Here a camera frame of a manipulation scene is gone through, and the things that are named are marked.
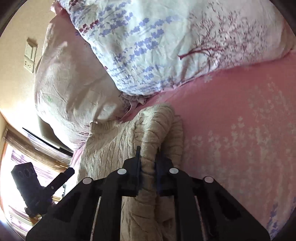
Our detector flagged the pink floral bed sheet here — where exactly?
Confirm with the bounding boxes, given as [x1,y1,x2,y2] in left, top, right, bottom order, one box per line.
[69,49,296,240]

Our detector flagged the window curtain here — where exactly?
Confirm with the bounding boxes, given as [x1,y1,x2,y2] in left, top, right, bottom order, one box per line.
[1,128,72,236]

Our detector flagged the beige cable-knit sweater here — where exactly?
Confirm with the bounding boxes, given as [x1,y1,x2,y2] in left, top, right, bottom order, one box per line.
[78,104,183,240]

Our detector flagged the white wall socket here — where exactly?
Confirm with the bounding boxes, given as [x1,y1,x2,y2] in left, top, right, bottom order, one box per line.
[23,38,38,73]

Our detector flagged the white blue floral pillow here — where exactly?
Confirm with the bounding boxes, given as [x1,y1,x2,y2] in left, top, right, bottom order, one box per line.
[60,0,295,96]

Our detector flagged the pale pink floral pillow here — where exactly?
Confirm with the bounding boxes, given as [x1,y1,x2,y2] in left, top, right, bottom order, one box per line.
[35,1,131,151]

